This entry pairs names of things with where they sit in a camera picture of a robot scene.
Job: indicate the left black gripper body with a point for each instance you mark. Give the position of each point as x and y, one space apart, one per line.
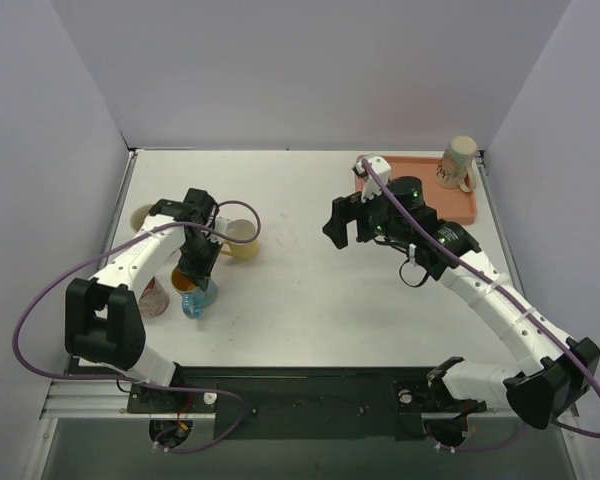
200 263

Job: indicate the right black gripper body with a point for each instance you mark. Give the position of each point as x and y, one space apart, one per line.
353 218

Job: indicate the blue-bottom cartoon mug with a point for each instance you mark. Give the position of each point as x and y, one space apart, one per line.
193 299

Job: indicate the yellow mug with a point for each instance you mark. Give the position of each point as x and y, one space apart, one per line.
247 246

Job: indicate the pink cartoon mug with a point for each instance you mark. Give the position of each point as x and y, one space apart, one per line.
154 300

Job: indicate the cream floral mug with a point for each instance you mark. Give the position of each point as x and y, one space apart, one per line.
138 217

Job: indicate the cream green mug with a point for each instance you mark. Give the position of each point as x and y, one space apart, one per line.
455 167

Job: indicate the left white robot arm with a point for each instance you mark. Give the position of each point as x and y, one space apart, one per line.
103 323

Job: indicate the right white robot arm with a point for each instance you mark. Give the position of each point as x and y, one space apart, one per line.
552 369

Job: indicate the pink plastic tray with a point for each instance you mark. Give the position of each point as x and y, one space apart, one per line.
450 204

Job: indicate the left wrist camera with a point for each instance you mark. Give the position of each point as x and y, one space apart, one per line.
222 229

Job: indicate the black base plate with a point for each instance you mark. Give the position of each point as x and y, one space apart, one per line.
287 425

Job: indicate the aluminium rail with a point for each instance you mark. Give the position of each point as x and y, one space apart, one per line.
80 397

